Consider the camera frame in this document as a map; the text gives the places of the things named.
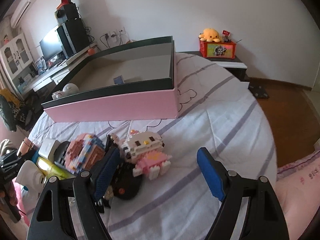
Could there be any black round device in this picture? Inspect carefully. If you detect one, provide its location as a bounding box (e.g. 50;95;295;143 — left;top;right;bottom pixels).
111;161;143;200

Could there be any blue highlighter marker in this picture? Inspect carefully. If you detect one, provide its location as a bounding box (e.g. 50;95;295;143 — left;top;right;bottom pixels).
31;150;39;163

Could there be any rose gold cylinder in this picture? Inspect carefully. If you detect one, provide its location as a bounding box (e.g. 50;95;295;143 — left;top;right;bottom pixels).
17;137;38;157

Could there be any pink donut brick figure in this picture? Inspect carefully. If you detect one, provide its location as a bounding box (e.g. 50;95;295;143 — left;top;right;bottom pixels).
64;133;105;174

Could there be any hello kitty brick figure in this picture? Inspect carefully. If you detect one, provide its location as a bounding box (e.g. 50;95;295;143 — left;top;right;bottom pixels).
111;129;172;180

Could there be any yellow highlighter marker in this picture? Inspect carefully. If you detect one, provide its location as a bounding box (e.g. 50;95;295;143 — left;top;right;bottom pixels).
36;157;74;180

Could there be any white power adapter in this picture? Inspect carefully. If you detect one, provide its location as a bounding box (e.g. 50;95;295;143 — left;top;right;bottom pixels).
39;138;61;163

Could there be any black remote control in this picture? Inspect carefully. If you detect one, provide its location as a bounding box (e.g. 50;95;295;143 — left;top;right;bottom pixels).
54;141;70;170

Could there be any black office chair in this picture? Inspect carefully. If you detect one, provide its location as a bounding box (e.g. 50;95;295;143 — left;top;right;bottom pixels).
1;88;34;132

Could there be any white striped table cloth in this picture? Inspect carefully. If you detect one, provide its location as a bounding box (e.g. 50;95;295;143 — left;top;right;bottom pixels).
29;53;277;239

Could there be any pink storage box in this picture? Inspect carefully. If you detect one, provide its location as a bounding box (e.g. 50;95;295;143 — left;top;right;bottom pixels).
42;36;179;122

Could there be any white desk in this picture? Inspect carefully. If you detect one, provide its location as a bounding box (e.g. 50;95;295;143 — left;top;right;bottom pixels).
21;42;98;98

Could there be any white glass door cabinet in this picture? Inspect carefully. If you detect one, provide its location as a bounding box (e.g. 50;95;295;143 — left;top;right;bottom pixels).
1;33;33;80

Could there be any black low cabinet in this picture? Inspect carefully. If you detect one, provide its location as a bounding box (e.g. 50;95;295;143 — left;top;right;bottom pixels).
177;51;249;88

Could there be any red cartoon box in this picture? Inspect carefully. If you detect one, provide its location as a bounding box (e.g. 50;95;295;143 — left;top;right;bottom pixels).
199;40;236;59

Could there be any computer monitor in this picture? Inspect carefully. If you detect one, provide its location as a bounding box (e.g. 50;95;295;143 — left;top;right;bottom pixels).
40;27;63;61

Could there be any black computer tower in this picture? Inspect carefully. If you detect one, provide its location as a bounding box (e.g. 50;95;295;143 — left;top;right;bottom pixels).
56;18;90;57

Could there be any yellow octopus plush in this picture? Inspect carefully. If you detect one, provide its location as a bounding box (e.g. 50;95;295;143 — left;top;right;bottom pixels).
199;28;221;42

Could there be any black speaker box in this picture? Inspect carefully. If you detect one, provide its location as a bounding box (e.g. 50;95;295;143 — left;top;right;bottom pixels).
55;3;79;25

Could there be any white air conditioner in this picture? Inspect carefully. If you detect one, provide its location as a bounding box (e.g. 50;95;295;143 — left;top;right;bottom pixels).
10;0;36;29

